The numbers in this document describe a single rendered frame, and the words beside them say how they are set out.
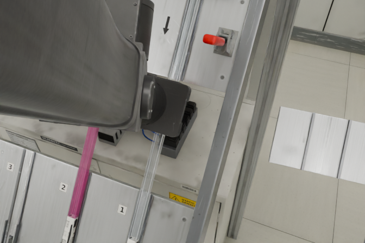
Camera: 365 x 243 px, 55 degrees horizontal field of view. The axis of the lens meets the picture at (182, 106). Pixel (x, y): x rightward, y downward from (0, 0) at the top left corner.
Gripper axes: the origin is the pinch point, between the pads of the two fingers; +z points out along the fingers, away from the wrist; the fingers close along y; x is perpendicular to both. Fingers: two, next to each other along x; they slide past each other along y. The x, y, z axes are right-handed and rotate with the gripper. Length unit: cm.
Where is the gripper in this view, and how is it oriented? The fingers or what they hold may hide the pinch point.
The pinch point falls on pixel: (166, 105)
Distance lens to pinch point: 51.7
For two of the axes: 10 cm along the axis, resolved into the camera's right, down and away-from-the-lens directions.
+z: 2.6, 0.5, 9.7
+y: -9.3, -2.5, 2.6
